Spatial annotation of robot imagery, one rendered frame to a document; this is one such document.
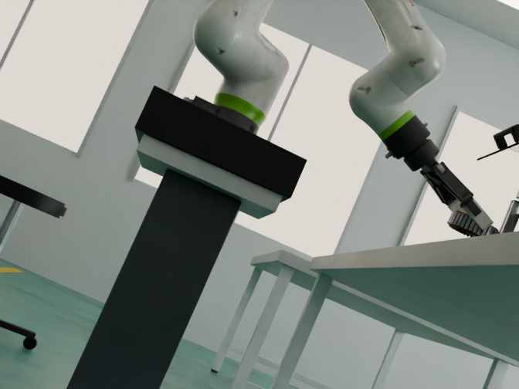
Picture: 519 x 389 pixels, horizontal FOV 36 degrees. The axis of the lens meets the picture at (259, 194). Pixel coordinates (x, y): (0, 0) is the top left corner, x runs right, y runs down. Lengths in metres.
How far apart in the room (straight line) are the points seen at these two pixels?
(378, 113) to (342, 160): 4.86
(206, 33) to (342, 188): 4.90
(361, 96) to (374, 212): 4.88
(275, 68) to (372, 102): 0.26
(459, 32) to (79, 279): 3.72
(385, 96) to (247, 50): 0.31
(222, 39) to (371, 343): 5.06
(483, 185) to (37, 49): 3.80
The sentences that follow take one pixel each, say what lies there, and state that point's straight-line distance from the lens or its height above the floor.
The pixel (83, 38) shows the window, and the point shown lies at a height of 1.87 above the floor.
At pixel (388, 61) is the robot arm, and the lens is 1.72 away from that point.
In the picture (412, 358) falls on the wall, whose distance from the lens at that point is 6.68.
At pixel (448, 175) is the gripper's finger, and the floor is 0.92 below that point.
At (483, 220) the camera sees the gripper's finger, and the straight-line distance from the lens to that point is 1.75.
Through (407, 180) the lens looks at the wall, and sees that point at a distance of 6.68.
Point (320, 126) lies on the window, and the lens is 6.60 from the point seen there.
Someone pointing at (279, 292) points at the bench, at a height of 0.58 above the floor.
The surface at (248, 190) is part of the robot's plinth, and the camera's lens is 1.68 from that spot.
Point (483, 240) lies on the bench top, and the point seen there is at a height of 0.74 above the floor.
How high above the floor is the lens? 0.53
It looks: 7 degrees up
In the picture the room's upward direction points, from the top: 24 degrees clockwise
